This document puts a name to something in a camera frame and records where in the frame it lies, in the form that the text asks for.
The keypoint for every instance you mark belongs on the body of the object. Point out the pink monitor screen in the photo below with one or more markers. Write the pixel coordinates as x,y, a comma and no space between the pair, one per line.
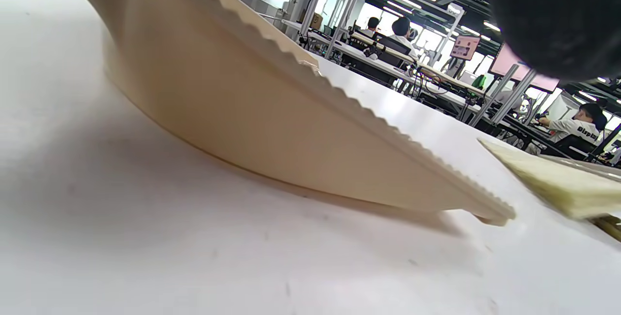
509,62

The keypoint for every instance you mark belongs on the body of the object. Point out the person's left hand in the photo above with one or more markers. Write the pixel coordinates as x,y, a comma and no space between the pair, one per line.
563,14

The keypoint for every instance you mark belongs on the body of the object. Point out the beige plastic dustpan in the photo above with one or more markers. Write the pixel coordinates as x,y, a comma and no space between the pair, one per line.
252,111

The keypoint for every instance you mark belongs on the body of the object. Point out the white table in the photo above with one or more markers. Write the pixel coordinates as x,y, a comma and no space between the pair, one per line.
194,256

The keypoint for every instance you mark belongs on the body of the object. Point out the cardboard box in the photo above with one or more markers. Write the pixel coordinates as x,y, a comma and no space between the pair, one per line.
317,21

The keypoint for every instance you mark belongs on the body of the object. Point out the long white workbench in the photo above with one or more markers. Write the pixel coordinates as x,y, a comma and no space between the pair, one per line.
349,53

